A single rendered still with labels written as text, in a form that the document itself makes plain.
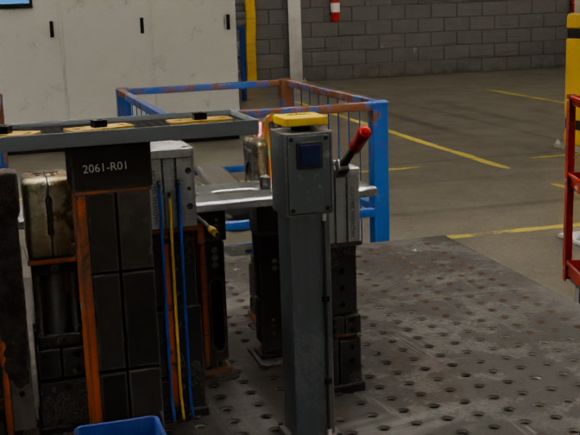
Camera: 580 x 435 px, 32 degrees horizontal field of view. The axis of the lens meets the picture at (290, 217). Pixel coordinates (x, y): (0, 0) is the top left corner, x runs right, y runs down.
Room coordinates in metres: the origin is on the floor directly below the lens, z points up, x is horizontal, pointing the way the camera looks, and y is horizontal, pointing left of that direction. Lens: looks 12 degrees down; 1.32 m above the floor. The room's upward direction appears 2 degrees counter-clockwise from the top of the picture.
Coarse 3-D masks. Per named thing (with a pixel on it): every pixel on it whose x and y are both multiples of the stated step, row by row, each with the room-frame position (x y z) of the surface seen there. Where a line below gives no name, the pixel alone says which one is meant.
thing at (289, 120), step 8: (304, 112) 1.40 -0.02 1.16; (312, 112) 1.39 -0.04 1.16; (280, 120) 1.35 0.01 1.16; (288, 120) 1.33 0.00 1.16; (296, 120) 1.34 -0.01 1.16; (304, 120) 1.34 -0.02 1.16; (312, 120) 1.34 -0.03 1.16; (320, 120) 1.35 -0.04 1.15; (296, 128) 1.36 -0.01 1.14; (304, 128) 1.36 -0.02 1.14
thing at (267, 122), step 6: (270, 114) 1.85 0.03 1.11; (264, 120) 1.85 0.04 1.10; (270, 120) 1.85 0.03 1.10; (264, 126) 1.85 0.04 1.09; (270, 126) 1.84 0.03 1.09; (276, 126) 1.84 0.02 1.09; (282, 126) 1.85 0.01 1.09; (264, 132) 1.85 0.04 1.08; (264, 138) 1.85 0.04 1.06; (270, 156) 1.83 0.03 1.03; (270, 162) 1.83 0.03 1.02; (270, 168) 1.83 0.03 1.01; (270, 174) 1.82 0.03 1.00
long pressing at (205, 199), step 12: (360, 180) 1.76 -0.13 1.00; (204, 192) 1.68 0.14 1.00; (216, 192) 1.69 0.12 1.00; (240, 192) 1.67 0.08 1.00; (252, 192) 1.66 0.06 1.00; (264, 192) 1.66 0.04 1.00; (360, 192) 1.65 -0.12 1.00; (372, 192) 1.66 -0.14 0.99; (204, 204) 1.58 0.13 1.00; (216, 204) 1.58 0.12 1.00; (228, 204) 1.59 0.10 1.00; (240, 204) 1.59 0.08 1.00; (252, 204) 1.60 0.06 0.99; (264, 204) 1.60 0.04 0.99
